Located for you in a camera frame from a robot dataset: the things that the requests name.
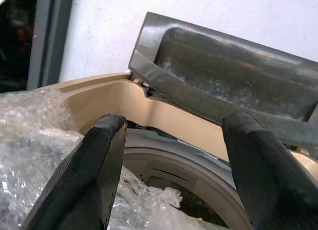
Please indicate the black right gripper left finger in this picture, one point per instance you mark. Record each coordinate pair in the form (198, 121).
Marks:
(84, 175)

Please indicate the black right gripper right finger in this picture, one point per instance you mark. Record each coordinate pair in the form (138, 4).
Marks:
(270, 180)

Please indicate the clear bubble wrap sheet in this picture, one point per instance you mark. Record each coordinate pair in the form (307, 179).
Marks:
(32, 145)

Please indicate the beige top-load washing machine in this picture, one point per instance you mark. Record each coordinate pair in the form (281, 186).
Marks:
(174, 130)

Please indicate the grey translucent washer lid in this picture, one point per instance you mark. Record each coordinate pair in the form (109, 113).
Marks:
(223, 73)

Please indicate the grey metal door frame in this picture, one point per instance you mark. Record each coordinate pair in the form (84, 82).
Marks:
(49, 36)

